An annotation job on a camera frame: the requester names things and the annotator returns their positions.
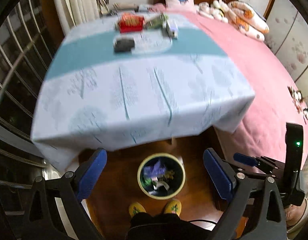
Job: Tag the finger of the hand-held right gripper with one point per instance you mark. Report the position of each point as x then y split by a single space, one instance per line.
244 159
244 170

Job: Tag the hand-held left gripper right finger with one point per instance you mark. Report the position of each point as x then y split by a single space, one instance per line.
219 176

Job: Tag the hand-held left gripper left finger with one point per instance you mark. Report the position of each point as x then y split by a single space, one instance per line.
92 175

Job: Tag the silver white wrapper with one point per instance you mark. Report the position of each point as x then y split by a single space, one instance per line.
161 185

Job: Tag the cream rimmed trash bin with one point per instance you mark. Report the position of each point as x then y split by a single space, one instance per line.
161 197

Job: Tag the purple plastic bag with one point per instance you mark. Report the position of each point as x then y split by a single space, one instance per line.
156 168

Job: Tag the small grey white carton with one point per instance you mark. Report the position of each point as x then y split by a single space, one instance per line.
172 30

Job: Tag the red patterned box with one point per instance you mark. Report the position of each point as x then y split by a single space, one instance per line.
130 23

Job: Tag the person's right hand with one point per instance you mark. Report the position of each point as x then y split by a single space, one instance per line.
293 217

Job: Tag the yellow slipper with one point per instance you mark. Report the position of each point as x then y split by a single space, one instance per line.
137 208
173 207

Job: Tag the small plush toy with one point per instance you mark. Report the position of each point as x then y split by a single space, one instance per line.
300 102

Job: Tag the pink bed sheet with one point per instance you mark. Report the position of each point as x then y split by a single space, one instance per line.
264 80

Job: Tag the tree print tablecloth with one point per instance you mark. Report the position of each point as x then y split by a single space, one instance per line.
144 92

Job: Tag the white floral wardrobe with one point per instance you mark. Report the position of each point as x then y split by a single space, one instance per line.
294 42

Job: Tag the metal window grille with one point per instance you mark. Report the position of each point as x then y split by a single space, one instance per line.
16 80

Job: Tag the dark flat box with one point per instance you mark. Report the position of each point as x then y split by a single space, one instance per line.
124 45

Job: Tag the white yellow plush toy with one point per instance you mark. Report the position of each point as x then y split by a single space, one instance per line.
219 11

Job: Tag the white pink plush toy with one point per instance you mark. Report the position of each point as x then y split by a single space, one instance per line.
205 10

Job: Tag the stack of books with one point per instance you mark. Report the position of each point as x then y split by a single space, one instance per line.
125 8

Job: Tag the cream curtain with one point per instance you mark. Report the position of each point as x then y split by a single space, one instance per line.
79 2

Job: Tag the small grey box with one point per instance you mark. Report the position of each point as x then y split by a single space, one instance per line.
145 8

